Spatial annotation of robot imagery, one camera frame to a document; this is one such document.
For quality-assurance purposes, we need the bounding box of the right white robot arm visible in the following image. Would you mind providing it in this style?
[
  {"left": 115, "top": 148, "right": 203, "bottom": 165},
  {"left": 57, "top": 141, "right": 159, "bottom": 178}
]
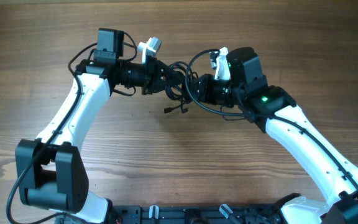
[{"left": 186, "top": 47, "right": 358, "bottom": 223}]

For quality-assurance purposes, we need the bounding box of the black cable bundle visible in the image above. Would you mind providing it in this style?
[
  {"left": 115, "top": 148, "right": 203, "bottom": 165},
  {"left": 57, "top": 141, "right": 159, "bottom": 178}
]
[{"left": 163, "top": 61, "right": 199, "bottom": 114}]

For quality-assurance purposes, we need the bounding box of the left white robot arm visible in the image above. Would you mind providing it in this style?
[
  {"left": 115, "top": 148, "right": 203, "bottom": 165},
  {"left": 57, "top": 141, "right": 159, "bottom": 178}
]
[{"left": 6, "top": 28, "right": 187, "bottom": 223}]

